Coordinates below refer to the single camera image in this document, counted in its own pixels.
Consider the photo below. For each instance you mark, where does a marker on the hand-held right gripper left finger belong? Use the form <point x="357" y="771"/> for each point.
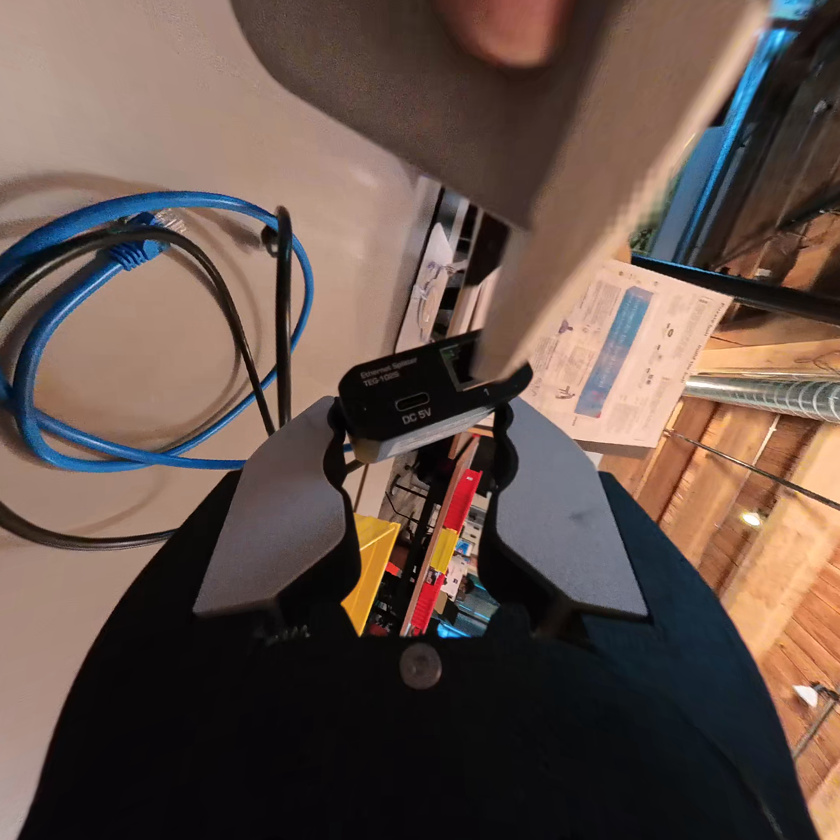
<point x="275" y="518"/>

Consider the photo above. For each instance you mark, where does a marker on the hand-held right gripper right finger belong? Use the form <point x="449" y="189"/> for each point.
<point x="564" y="525"/>

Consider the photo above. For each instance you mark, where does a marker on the black ethernet splitter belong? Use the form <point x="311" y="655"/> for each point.
<point x="407" y="394"/>

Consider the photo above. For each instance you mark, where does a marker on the person's left hand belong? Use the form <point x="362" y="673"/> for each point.
<point x="505" y="29"/>

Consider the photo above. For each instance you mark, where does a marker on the red storage bin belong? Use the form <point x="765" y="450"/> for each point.
<point x="463" y="505"/>

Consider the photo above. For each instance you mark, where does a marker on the yellow storage bin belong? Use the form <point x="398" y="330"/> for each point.
<point x="374" y="564"/>

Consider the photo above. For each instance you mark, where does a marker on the printed instruction board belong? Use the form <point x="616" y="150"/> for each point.
<point x="623" y="348"/>

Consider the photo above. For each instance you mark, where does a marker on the glowing ceiling lamp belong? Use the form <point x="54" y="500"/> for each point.
<point x="751" y="518"/>

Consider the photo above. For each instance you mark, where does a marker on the white printed sheet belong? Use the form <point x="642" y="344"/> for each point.
<point x="433" y="289"/>

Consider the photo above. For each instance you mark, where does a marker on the white track spotlight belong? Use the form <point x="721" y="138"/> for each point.
<point x="810" y="695"/>

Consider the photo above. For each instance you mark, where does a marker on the metal column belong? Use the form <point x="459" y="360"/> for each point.
<point x="712" y="164"/>

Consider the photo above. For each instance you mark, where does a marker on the silver ceiling duct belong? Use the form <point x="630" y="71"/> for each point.
<point x="761" y="397"/>

